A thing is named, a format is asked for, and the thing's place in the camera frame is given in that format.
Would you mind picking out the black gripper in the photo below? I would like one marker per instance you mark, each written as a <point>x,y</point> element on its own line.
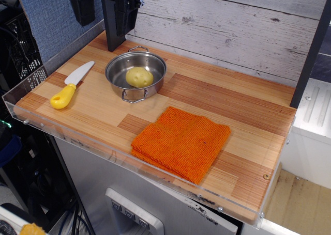
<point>126,12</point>

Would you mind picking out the black plastic crate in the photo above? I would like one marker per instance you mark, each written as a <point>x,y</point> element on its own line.
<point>23,53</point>

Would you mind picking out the yellow handled toy knife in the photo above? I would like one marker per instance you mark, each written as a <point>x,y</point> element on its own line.
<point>63,98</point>

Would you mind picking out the stainless steel pot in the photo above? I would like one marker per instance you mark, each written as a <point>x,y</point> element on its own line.
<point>117,68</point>

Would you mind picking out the dark right frame post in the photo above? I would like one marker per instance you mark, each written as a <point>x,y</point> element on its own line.
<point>312,55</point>

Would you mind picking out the orange folded cloth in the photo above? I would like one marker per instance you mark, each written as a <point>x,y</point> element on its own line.
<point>181,143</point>

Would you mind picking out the clear acrylic table guard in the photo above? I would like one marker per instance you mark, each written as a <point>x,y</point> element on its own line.
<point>97,120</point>

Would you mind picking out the yellow object bottom left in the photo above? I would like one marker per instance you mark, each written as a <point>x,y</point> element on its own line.
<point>31,229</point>

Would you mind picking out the white toy sink counter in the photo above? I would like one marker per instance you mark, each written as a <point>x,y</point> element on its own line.
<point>306,153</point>

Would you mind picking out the yellow toy potato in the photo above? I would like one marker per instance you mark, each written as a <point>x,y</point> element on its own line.
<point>139,77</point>

